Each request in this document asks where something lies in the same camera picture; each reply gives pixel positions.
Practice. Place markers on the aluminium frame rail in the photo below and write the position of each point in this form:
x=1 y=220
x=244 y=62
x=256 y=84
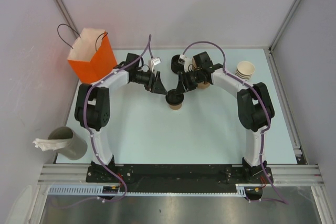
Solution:
x=296 y=175

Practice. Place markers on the stack of black lids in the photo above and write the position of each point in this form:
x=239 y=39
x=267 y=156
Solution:
x=176 y=67

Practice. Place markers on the white crumpled cloth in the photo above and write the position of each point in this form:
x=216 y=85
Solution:
x=46 y=145

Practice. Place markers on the white slotted cable duct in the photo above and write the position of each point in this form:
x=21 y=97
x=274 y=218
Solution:
x=100 y=191

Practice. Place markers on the orange paper bag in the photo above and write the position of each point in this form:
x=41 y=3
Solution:
x=91 y=56

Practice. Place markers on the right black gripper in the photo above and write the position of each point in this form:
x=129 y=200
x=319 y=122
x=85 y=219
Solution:
x=181 y=88

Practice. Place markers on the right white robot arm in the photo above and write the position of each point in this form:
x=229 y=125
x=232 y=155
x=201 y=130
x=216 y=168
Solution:
x=255 y=108

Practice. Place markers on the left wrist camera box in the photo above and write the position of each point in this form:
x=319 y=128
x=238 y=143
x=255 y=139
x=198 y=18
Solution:
x=153 y=62

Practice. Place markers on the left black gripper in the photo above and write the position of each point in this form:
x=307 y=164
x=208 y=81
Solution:
x=155 y=85

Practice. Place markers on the stack of paper cups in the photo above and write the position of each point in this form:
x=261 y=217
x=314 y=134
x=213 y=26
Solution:
x=245 y=70

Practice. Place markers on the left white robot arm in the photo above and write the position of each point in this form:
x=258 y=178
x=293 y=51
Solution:
x=92 y=109

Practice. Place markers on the black plastic cup lid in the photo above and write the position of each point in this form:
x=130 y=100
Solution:
x=172 y=98

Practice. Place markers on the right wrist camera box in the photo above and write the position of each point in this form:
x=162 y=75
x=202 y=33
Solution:
x=185 y=63

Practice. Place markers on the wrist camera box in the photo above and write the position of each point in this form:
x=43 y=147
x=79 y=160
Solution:
x=153 y=62
x=185 y=63

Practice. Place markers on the grey tape roll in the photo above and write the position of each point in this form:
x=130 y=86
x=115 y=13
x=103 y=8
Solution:
x=72 y=146

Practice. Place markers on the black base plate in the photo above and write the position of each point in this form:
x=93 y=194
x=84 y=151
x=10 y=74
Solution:
x=182 y=178

